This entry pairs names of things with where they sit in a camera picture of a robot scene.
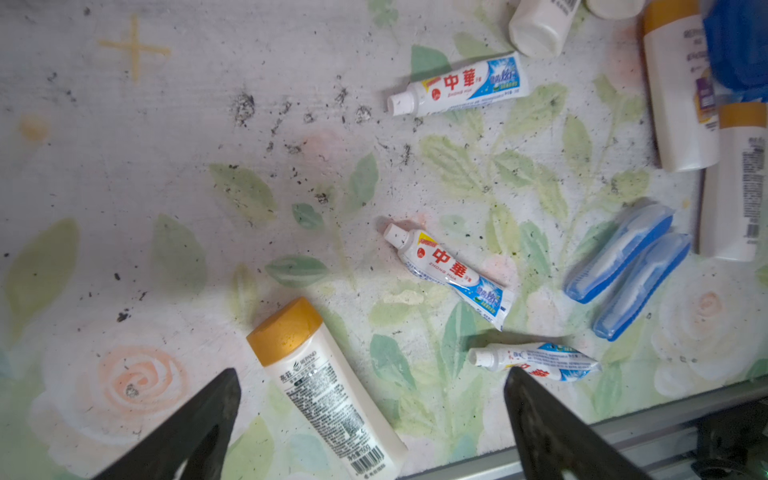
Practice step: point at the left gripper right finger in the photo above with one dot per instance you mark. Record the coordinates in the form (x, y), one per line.
(552, 441)

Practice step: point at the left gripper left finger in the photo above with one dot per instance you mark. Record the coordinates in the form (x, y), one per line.
(192, 443)

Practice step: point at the toothpaste tube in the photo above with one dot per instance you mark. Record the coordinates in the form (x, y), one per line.
(544, 360)
(473, 86)
(425, 258)

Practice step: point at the blue toothbrush case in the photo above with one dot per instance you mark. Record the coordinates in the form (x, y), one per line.
(639, 229)
(650, 270)

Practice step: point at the white bottle near front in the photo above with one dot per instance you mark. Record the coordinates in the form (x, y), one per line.
(300, 354)

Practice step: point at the blue lid lower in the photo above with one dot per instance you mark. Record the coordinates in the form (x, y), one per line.
(736, 32)

